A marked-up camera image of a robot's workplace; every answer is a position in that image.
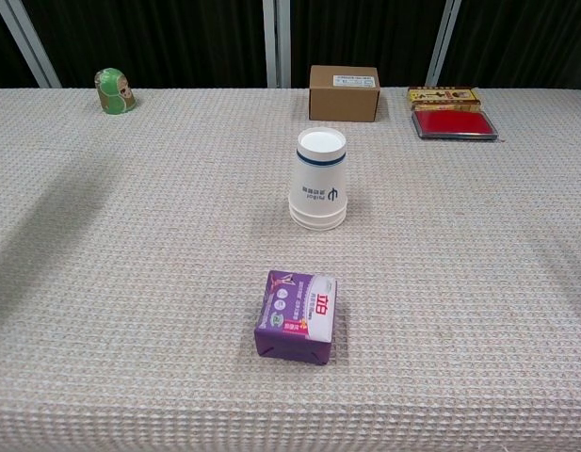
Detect white paper cup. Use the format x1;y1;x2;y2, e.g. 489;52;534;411
292;217;346;233
289;210;347;226
288;126;349;219

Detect purple soap packet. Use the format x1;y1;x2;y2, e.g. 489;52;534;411
253;269;338;367

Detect brown cardboard box with label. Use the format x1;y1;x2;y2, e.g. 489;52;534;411
308;64;381;123

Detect beige woven tablecloth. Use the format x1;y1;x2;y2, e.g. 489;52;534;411
0;87;581;452

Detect red ink pad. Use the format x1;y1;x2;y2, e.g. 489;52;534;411
411;109;499;141

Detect yellow red card box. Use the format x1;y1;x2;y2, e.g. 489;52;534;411
407;86;482;113

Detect green nesting doll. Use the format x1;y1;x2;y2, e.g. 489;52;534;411
94;67;137;115

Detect white frame post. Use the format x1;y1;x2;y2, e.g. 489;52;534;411
262;0;292;89
425;0;462;89
0;0;63;89

